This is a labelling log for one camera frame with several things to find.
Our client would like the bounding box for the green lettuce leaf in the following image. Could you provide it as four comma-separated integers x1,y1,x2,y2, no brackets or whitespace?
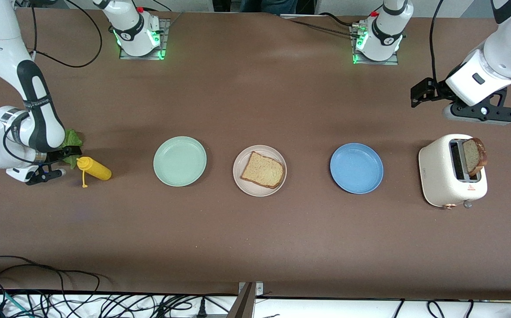
59,129,84,170

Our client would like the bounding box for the yellow squeeze bottle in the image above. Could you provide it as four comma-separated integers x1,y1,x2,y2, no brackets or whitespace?
76,156,112,189

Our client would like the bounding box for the brown bread slice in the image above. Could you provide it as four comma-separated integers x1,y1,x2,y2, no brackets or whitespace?
462,137,488,178
240,151,285,189

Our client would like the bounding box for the blue plate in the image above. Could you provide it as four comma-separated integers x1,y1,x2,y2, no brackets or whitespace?
330,143,384,194

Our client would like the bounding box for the mint green plate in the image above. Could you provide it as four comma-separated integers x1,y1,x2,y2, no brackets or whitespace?
153,136,207,187

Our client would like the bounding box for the beige plate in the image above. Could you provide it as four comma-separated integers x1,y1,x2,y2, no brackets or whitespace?
233,145,287,197

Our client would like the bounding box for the white toaster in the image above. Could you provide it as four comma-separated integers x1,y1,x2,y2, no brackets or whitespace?
418,134,488,209

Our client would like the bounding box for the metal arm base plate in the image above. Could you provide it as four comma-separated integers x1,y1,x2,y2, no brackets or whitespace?
118,18,171,61
350,24,400,66

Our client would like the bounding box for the black base cable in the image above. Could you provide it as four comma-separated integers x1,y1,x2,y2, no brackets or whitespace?
282,12,362,37

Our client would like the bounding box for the teal cable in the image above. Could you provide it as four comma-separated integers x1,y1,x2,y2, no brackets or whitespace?
0,287,28,318

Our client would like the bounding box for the aluminium frame bracket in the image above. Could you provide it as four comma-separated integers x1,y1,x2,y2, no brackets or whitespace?
226,281,265,318

